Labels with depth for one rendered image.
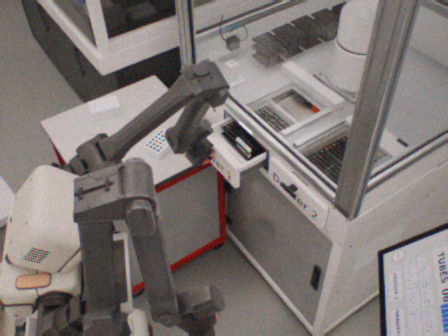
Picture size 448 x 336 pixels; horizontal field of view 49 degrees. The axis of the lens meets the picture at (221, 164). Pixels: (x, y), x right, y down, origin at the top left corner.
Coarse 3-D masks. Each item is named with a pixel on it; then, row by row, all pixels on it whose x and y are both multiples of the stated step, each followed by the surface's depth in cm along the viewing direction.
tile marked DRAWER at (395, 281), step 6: (396, 270) 134; (390, 276) 134; (396, 276) 133; (390, 282) 133; (396, 282) 132; (402, 282) 130; (390, 288) 132; (396, 288) 130; (402, 288) 129; (390, 294) 131; (396, 294) 129; (402, 294) 128; (390, 300) 130; (396, 300) 128
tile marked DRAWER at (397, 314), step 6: (402, 306) 126; (390, 312) 128; (396, 312) 126; (402, 312) 125; (390, 318) 127; (396, 318) 125; (402, 318) 124; (390, 324) 126; (396, 324) 124; (402, 324) 123; (390, 330) 125; (396, 330) 123; (402, 330) 122
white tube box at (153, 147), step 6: (162, 132) 206; (156, 138) 203; (162, 138) 203; (144, 144) 200; (150, 144) 200; (156, 144) 200; (168, 144) 200; (144, 150) 201; (150, 150) 199; (156, 150) 198; (162, 150) 198; (168, 150) 202; (156, 156) 199; (162, 156) 200
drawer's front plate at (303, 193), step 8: (272, 160) 175; (272, 168) 177; (280, 168) 172; (272, 176) 180; (280, 176) 175; (288, 176) 170; (288, 184) 172; (296, 184) 168; (304, 184) 167; (296, 192) 170; (304, 192) 165; (312, 192) 164; (296, 200) 173; (304, 200) 168; (312, 200) 163; (320, 200) 161; (312, 208) 165; (320, 208) 161; (328, 208) 160; (320, 216) 163; (320, 224) 166
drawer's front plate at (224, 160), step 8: (208, 136) 184; (216, 144) 181; (216, 152) 180; (224, 152) 178; (216, 160) 184; (224, 160) 177; (232, 160) 175; (216, 168) 187; (224, 168) 181; (232, 168) 174; (224, 176) 184; (232, 176) 177; (232, 184) 181
